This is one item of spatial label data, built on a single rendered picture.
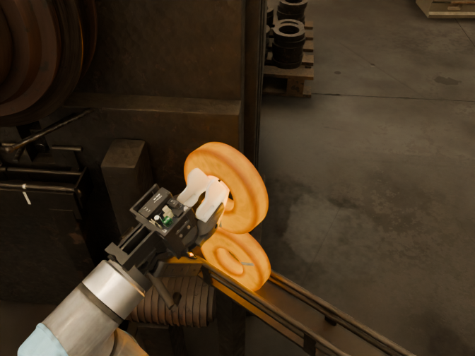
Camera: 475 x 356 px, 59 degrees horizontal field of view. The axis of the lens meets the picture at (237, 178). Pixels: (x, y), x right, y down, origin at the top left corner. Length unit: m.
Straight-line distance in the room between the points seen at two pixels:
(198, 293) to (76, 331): 0.47
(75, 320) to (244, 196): 0.27
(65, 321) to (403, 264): 1.44
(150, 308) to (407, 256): 1.13
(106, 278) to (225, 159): 0.23
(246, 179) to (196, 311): 0.47
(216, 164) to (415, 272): 1.29
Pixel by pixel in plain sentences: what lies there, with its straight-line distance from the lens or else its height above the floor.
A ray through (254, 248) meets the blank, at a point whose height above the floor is 0.77.
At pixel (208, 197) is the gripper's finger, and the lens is 0.60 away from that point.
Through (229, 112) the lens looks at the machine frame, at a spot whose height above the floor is 0.87.
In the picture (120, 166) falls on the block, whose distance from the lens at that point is 0.90.
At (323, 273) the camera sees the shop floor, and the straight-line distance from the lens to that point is 1.69.
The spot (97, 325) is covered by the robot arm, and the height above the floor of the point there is 0.89.
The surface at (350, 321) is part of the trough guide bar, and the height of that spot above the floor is 0.71.
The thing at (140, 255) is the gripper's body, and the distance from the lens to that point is 0.56.
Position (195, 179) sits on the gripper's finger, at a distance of 0.62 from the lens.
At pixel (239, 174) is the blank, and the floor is 0.97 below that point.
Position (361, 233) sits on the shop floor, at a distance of 1.85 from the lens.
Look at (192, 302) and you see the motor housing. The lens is 0.99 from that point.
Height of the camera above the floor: 1.37
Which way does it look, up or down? 43 degrees down
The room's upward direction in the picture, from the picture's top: straight up
